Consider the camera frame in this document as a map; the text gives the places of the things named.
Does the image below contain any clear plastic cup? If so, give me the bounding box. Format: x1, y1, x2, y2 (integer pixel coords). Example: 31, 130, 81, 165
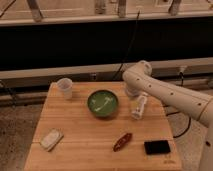
56, 78, 73, 100

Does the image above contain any green ceramic bowl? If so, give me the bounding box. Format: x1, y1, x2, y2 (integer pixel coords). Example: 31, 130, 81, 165
87, 90, 119, 118

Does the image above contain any black square pad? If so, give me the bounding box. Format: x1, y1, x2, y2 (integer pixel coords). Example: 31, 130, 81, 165
144, 140, 171, 155

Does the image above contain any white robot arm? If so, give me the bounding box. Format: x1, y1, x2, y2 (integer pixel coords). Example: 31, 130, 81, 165
122, 61, 213, 171

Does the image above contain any red brown snack wrapper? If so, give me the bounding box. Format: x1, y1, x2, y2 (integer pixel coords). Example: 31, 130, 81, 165
113, 133, 133, 152

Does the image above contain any white tube bottle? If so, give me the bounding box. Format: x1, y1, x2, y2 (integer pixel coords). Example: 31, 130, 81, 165
130, 92, 150, 121

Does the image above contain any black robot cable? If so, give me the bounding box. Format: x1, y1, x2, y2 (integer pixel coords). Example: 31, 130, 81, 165
164, 71, 193, 140

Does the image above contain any black hanging cable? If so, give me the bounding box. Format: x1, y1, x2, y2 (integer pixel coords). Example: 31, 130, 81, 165
110, 9, 142, 82

